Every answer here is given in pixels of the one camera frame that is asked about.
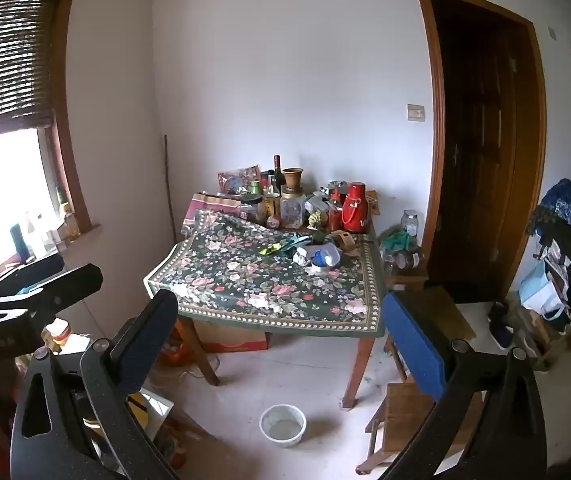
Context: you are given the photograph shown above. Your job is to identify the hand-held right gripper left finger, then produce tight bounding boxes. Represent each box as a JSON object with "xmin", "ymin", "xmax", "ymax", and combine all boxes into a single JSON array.
[{"xmin": 9, "ymin": 289, "xmax": 181, "ymax": 480}]

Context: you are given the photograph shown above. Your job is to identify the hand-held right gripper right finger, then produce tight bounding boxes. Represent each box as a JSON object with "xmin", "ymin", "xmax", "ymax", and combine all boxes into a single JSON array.
[{"xmin": 380, "ymin": 291, "xmax": 549, "ymax": 480}]

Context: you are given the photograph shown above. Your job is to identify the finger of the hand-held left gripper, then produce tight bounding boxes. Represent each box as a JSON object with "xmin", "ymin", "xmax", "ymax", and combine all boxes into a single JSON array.
[
  {"xmin": 0, "ymin": 265, "xmax": 104, "ymax": 323},
  {"xmin": 0, "ymin": 254, "xmax": 65, "ymax": 293}
]

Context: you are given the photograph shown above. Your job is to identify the brown paper bag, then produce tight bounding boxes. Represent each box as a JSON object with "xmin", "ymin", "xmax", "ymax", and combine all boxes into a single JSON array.
[{"xmin": 330, "ymin": 230, "xmax": 357, "ymax": 252}]

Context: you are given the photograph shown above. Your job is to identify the white plastic bucket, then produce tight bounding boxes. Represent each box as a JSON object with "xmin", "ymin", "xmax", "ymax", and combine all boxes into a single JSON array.
[{"xmin": 259, "ymin": 404, "xmax": 307, "ymax": 448}]

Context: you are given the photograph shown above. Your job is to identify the orange plastic bag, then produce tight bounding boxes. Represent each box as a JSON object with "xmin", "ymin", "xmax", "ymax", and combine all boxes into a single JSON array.
[{"xmin": 158, "ymin": 320, "xmax": 201, "ymax": 368}]

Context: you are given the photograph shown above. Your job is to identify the wooden table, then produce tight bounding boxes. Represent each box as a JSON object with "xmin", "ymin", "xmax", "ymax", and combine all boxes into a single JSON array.
[{"xmin": 142, "ymin": 190, "xmax": 386, "ymax": 408}]

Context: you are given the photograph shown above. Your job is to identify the yellow liquid bottle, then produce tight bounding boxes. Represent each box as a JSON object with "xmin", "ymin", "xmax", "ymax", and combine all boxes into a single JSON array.
[{"xmin": 58, "ymin": 185, "xmax": 78, "ymax": 238}]

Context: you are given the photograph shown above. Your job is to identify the wooden side stool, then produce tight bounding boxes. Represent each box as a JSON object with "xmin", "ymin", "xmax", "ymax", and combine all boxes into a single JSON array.
[{"xmin": 385, "ymin": 265, "xmax": 431, "ymax": 293}]

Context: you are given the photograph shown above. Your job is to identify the small wooden stool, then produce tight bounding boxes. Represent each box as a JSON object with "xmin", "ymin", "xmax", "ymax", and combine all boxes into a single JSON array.
[{"xmin": 358, "ymin": 382, "xmax": 486, "ymax": 473}]

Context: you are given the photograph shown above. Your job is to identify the cardboard box red print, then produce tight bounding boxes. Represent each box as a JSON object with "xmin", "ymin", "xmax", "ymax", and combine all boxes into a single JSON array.
[{"xmin": 192, "ymin": 317, "xmax": 272, "ymax": 353}]

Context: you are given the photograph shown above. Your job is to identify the dark glass jar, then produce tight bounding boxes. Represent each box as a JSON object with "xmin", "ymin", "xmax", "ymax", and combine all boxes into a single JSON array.
[{"xmin": 393, "ymin": 251, "xmax": 423, "ymax": 271}]

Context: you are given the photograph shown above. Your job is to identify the dark shoe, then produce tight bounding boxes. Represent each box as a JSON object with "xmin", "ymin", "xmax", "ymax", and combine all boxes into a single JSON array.
[{"xmin": 488, "ymin": 302, "xmax": 516, "ymax": 351}]

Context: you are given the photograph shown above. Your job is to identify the green mesh bag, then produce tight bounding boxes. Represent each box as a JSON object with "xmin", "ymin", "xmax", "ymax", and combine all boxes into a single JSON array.
[{"xmin": 380, "ymin": 230, "xmax": 416, "ymax": 253}]

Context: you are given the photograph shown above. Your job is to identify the floral tablecloth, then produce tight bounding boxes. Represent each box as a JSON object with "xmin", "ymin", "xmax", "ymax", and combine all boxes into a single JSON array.
[{"xmin": 144, "ymin": 209, "xmax": 386, "ymax": 337}]

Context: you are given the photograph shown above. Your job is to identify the glass jar metal lid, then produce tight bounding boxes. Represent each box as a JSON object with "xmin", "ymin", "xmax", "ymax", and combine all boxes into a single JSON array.
[{"xmin": 400, "ymin": 209, "xmax": 420, "ymax": 238}]

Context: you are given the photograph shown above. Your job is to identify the light blue paper bag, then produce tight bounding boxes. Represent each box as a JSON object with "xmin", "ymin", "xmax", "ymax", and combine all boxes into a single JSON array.
[{"xmin": 520, "ymin": 260, "xmax": 566, "ymax": 318}]

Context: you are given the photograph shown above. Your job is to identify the pink patterned cloth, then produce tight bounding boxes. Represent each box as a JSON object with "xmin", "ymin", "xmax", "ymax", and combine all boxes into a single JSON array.
[{"xmin": 182, "ymin": 191, "xmax": 246, "ymax": 235}]

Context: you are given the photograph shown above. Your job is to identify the red thermos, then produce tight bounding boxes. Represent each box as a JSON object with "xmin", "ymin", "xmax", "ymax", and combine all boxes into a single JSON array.
[{"xmin": 341, "ymin": 183, "xmax": 372, "ymax": 234}]

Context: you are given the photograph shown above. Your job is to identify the red sauce bottle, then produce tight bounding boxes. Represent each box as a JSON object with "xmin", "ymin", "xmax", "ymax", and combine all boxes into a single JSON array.
[{"xmin": 329, "ymin": 187, "xmax": 343, "ymax": 232}]

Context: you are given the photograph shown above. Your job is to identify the black lidded jar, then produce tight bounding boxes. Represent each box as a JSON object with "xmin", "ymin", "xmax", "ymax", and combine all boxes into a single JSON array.
[{"xmin": 239, "ymin": 194, "xmax": 265, "ymax": 223}]

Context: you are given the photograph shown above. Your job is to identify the red printed packet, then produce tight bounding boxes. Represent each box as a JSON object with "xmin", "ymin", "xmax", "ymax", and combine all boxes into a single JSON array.
[{"xmin": 216, "ymin": 166, "xmax": 262, "ymax": 196}]

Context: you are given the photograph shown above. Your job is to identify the clear glass jar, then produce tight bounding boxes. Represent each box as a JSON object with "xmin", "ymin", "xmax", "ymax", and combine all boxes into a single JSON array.
[{"xmin": 279, "ymin": 197, "xmax": 308, "ymax": 231}]

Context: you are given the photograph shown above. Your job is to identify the yellow labelled bottle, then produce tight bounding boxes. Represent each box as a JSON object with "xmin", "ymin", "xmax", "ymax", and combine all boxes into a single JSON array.
[{"xmin": 264, "ymin": 172, "xmax": 281, "ymax": 221}]

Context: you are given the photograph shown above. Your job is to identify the brown clay vase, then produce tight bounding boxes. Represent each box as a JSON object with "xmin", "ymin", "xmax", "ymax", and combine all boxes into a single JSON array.
[{"xmin": 281, "ymin": 167, "xmax": 308, "ymax": 192}]

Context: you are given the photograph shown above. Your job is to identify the dark wine bottle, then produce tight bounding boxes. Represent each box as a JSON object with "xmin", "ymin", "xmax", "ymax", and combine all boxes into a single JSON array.
[{"xmin": 272, "ymin": 154, "xmax": 287, "ymax": 196}]

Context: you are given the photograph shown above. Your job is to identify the dark wooden door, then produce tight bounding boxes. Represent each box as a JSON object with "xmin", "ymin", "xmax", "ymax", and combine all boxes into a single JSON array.
[{"xmin": 428, "ymin": 0, "xmax": 536, "ymax": 301}]

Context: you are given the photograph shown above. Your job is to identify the woven window blind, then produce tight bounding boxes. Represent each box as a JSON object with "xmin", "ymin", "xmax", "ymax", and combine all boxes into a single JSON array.
[{"xmin": 0, "ymin": 0, "xmax": 61, "ymax": 133}]

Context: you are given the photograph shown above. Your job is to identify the wooden window frame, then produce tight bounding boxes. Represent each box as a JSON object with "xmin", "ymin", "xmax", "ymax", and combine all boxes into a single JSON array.
[{"xmin": 0, "ymin": 0, "xmax": 93, "ymax": 236}]

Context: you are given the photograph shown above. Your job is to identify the brown door frame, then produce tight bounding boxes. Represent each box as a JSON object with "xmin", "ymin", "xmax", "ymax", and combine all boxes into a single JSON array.
[{"xmin": 414, "ymin": 0, "xmax": 549, "ymax": 306}]

